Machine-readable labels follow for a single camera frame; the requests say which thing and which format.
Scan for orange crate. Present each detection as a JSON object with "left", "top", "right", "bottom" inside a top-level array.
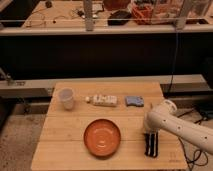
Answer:
[{"left": 132, "top": 5, "right": 153, "bottom": 25}]

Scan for black hanging cable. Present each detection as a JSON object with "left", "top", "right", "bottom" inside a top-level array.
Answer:
[{"left": 165, "top": 29, "right": 180, "bottom": 98}]

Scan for blue sponge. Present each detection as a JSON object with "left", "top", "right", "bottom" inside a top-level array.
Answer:
[{"left": 125, "top": 96, "right": 144, "bottom": 107}]

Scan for orange bowl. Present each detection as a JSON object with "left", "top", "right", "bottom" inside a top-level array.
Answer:
[{"left": 83, "top": 119, "right": 121, "bottom": 157}]

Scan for grey metal post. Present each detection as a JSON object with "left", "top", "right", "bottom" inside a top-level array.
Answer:
[{"left": 83, "top": 0, "right": 94, "bottom": 31}]

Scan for white plastic bottle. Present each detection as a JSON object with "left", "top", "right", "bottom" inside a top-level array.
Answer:
[{"left": 85, "top": 94, "right": 118, "bottom": 107}]

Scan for black floor cables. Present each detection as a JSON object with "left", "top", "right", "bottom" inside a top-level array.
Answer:
[{"left": 176, "top": 109, "right": 210, "bottom": 171}]

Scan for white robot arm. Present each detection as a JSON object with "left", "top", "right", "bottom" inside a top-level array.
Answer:
[{"left": 143, "top": 99, "right": 213, "bottom": 155}]

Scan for black bag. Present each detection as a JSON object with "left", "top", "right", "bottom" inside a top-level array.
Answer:
[{"left": 107, "top": 10, "right": 131, "bottom": 26}]

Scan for clear plastic cup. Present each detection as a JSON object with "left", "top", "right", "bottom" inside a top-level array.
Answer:
[{"left": 58, "top": 88, "right": 74, "bottom": 110}]

